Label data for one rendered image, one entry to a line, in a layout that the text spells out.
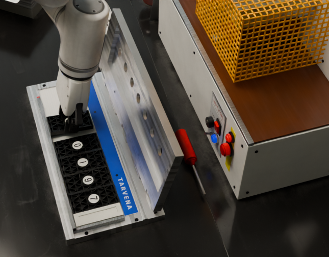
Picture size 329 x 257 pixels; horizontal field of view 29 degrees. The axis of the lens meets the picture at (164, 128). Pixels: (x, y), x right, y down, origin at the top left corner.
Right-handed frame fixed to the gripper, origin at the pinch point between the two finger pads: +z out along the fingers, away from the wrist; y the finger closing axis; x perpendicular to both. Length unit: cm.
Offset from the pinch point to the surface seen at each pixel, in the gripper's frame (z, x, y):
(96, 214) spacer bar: 1.8, 0.2, 25.5
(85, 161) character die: 1.4, 1.2, 11.9
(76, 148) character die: 1.7, 0.0, 7.9
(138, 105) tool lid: -10.9, 12.0, 8.0
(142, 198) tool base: 0.8, 10.3, 23.9
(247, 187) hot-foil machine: -6.4, 30.4, 29.5
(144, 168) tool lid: -4.9, 10.7, 20.3
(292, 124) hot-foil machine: -23, 36, 27
